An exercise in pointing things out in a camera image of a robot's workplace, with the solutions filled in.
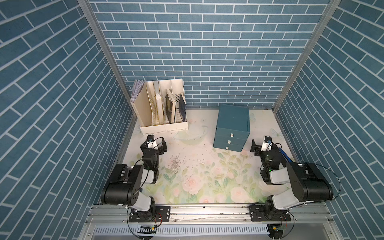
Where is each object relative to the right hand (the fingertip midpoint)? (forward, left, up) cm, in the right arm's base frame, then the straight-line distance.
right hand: (263, 141), depth 90 cm
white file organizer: (+16, +67, +9) cm, 69 cm away
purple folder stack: (+21, +80, +20) cm, 86 cm away
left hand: (-5, +64, +2) cm, 64 cm away
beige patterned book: (+19, +60, +8) cm, 64 cm away
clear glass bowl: (+7, +46, -11) cm, 48 cm away
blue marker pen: (-4, -16, -9) cm, 19 cm away
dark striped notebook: (+20, +53, +5) cm, 57 cm away
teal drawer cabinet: (0, +20, +12) cm, 23 cm away
